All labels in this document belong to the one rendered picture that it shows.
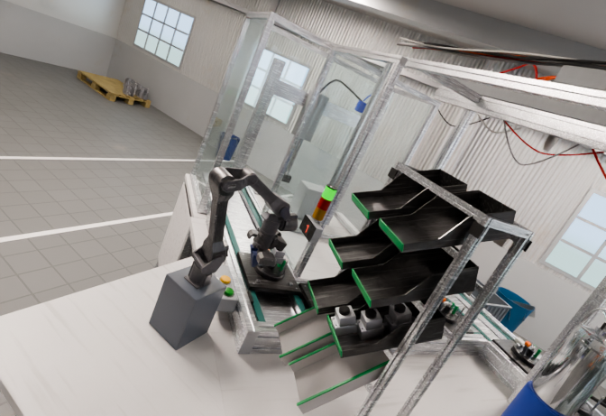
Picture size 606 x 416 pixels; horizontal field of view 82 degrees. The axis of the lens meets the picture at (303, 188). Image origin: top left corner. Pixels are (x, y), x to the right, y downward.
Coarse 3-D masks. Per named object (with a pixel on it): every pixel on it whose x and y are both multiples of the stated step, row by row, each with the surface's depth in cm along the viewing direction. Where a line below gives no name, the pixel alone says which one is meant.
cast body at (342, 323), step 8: (336, 312) 93; (344, 312) 92; (352, 312) 93; (336, 320) 94; (344, 320) 92; (352, 320) 92; (336, 328) 92; (344, 328) 93; (352, 328) 93; (336, 336) 93
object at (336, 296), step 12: (336, 276) 112; (348, 276) 113; (312, 288) 110; (324, 288) 110; (336, 288) 110; (348, 288) 110; (324, 300) 105; (336, 300) 104; (348, 300) 104; (360, 300) 101; (324, 312) 100
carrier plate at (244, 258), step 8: (240, 256) 153; (248, 256) 156; (240, 264) 150; (248, 264) 150; (248, 272) 145; (288, 272) 158; (248, 280) 139; (264, 280) 144; (288, 280) 152; (248, 288) 137; (256, 288) 138; (264, 288) 139; (272, 288) 141; (280, 288) 144; (288, 288) 146; (296, 288) 148
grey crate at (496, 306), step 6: (480, 282) 300; (474, 294) 302; (492, 300) 288; (498, 300) 284; (486, 306) 261; (492, 306) 263; (498, 306) 266; (504, 306) 270; (510, 306) 276; (492, 312) 266; (498, 312) 271; (504, 312) 274; (498, 318) 275
